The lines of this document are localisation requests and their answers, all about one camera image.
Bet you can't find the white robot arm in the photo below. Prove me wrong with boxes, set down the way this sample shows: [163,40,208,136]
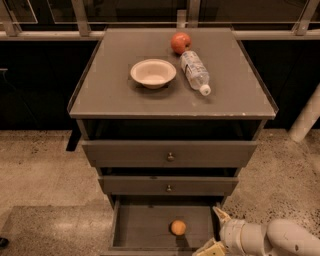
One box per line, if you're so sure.
[192,206,320,256]

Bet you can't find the grey open bottom drawer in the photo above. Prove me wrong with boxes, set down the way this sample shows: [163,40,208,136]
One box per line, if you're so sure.
[101,197,220,256]

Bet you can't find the grey middle drawer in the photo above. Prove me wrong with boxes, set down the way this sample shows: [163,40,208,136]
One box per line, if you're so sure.
[98,176,238,196]

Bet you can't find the dark shoe tip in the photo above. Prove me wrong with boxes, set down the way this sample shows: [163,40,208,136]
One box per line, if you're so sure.
[0,237,9,248]

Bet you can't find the red apple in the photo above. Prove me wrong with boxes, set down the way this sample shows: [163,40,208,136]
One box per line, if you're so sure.
[171,32,192,55]

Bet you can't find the small orange fruit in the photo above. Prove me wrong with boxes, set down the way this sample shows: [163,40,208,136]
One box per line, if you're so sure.
[170,220,187,236]

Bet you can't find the beige paper bowl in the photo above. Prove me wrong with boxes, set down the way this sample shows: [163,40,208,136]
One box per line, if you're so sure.
[130,59,177,89]

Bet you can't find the white cylindrical post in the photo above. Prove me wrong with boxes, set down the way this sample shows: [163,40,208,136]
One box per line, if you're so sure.
[288,84,320,142]

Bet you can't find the grey top drawer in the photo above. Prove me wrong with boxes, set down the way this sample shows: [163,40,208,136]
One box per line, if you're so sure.
[82,140,257,168]

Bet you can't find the metal railing frame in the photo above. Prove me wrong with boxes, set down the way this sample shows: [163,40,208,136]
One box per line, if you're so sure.
[0,0,320,40]

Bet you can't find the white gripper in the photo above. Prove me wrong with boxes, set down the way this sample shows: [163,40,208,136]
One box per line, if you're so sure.
[192,206,245,256]

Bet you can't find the grey wooden drawer cabinet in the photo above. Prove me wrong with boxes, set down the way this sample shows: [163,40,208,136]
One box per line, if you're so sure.
[68,28,278,203]

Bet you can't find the clear plastic water bottle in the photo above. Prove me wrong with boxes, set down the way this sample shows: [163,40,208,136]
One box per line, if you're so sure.
[180,50,211,96]

